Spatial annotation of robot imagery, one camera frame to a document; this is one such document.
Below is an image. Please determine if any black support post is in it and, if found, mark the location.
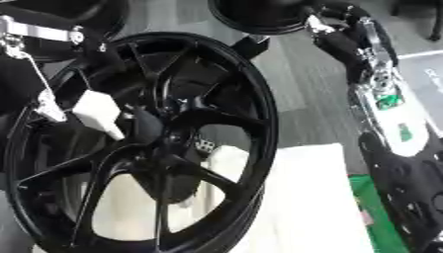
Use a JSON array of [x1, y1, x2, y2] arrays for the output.
[[228, 34, 272, 61]]

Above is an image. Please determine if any black chair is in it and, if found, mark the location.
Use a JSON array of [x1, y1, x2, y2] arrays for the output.
[[389, 0, 443, 42]]

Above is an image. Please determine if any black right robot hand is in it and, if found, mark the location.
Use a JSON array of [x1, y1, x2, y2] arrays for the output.
[[303, 2, 374, 81]]

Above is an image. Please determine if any black spoked wheel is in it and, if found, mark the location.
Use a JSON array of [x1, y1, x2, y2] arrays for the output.
[[1, 31, 283, 253]]

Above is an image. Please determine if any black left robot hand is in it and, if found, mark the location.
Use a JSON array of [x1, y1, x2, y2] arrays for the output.
[[0, 14, 135, 141]]

